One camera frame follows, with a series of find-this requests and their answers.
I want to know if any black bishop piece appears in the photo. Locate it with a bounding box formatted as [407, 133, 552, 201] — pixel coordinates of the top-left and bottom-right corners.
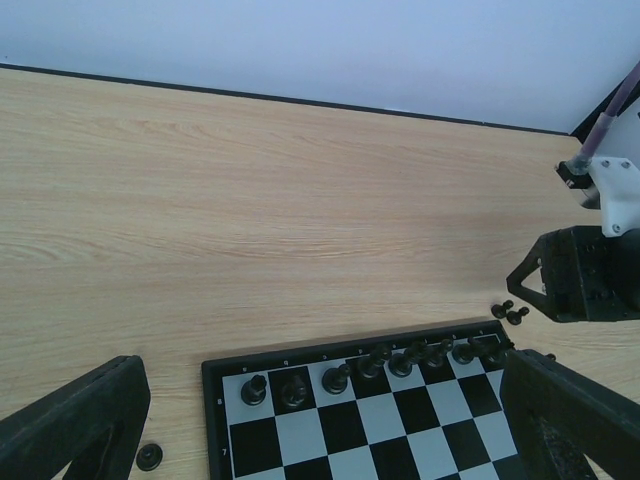
[322, 363, 351, 395]

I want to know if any black and white chessboard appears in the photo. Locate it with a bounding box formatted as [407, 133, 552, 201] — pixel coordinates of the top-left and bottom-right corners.
[202, 320, 525, 479]

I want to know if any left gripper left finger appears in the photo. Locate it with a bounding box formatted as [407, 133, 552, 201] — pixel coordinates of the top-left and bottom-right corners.
[1, 355, 150, 479]

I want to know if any black knight piece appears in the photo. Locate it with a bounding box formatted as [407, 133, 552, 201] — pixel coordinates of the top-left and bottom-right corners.
[280, 375, 308, 410]

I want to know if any black king piece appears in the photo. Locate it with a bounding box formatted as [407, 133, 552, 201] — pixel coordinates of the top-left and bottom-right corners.
[356, 344, 391, 380]

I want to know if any black rook piece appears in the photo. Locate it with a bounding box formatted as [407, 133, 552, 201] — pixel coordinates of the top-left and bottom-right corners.
[241, 374, 267, 406]

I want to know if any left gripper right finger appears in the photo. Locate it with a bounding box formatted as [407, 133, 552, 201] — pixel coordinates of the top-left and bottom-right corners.
[500, 349, 639, 479]

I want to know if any black queen piece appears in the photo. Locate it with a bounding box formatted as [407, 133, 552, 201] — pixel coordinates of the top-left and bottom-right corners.
[388, 341, 428, 378]

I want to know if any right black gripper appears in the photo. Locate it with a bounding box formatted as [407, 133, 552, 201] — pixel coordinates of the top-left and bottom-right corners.
[505, 224, 640, 324]

